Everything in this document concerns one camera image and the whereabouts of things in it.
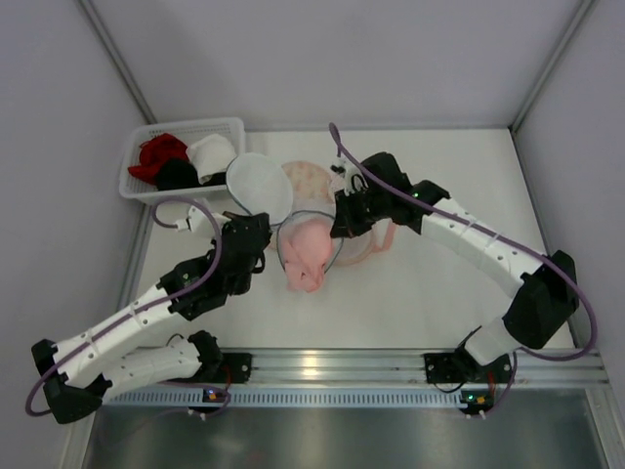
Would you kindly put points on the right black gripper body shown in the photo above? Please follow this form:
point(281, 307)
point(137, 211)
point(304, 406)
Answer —
point(343, 215)

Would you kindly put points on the aluminium mounting rail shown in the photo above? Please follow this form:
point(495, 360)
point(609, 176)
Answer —
point(405, 367)

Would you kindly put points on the pink floral mesh laundry bag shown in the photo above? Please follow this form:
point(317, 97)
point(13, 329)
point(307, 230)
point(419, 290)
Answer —
point(318, 195)

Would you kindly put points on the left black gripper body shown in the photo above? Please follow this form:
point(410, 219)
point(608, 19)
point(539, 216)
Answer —
point(259, 227)

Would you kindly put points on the white slotted cable duct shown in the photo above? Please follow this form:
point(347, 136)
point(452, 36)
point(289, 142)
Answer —
point(292, 398)

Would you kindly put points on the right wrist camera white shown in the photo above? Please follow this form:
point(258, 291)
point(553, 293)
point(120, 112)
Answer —
point(346, 177)

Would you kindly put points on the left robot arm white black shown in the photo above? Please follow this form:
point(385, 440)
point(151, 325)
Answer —
point(84, 372)

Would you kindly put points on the white blue-rimmed mesh laundry bag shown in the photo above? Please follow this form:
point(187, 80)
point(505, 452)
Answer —
point(291, 193)

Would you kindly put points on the pink bra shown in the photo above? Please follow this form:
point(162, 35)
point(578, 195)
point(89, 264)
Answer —
point(306, 249)

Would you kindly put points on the red garment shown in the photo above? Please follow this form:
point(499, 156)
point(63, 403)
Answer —
point(154, 154)

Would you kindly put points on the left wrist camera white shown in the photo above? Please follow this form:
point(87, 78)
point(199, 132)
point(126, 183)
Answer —
point(195, 223)

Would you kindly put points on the black garment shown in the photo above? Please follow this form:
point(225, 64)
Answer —
point(177, 174)

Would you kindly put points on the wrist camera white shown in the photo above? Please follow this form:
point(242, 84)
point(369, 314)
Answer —
point(195, 223)
point(346, 177)

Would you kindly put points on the white plastic basket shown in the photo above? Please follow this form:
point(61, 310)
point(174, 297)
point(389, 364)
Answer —
point(189, 132)

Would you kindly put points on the white bra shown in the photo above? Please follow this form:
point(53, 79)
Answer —
point(210, 156)

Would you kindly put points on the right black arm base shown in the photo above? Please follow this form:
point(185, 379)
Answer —
point(459, 367)

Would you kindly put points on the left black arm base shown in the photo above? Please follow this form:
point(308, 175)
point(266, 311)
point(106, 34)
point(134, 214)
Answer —
point(236, 368)

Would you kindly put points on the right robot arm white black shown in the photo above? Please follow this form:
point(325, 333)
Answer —
point(542, 299)

